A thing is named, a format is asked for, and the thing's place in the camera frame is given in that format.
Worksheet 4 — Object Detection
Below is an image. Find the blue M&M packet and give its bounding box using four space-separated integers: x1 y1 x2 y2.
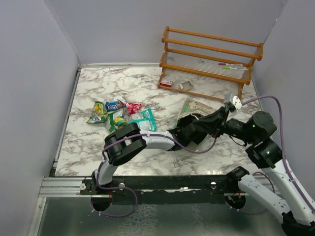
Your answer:
105 100 126 113

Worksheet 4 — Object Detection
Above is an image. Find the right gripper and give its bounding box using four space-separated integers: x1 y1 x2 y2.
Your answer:
193 106 257 144

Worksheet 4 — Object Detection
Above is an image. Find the teal snack packet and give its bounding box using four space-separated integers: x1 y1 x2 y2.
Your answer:
127 108 157 132

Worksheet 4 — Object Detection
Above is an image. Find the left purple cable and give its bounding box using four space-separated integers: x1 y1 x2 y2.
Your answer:
90 132 218 218

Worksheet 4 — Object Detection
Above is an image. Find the pink marker pen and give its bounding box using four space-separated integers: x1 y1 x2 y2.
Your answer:
218 62 244 67

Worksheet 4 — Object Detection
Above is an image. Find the wooden shelf rack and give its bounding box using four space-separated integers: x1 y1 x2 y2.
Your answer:
157 27 264 101

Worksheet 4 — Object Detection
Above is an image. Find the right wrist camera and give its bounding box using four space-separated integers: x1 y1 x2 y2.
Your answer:
223 93 243 113

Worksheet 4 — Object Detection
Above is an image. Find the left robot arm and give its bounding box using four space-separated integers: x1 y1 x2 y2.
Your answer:
92 115 207 194

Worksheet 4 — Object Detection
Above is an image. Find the white paper bag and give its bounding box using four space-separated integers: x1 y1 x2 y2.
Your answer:
169 99 216 154

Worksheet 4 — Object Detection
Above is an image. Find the pink snack packet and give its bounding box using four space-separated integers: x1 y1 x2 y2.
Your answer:
126 102 142 115

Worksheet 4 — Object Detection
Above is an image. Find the red white small box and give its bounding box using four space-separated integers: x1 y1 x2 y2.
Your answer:
160 79 173 87

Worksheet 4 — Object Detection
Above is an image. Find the green marker pen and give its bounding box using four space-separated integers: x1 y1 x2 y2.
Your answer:
222 66 249 71

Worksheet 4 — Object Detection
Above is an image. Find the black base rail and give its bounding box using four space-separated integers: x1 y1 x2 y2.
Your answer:
49 172 247 206

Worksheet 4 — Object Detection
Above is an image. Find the yellow green snack packet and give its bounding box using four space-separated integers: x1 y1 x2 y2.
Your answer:
86 101 108 124

